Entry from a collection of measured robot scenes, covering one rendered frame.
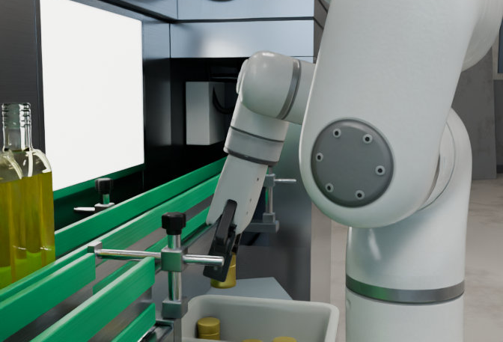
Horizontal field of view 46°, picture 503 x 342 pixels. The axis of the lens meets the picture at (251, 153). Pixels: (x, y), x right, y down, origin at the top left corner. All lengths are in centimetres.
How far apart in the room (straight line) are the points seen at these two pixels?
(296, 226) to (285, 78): 92
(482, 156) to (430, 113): 795
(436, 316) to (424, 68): 20
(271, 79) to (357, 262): 27
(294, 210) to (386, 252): 108
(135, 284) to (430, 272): 32
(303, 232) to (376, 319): 109
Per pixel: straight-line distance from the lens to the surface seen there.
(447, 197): 49
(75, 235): 90
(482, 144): 833
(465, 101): 824
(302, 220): 155
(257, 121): 76
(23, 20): 95
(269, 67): 68
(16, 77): 92
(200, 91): 170
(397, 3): 38
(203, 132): 170
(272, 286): 128
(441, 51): 38
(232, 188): 76
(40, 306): 64
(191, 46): 158
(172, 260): 72
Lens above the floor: 116
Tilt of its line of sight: 6 degrees down
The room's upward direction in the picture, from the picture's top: straight up
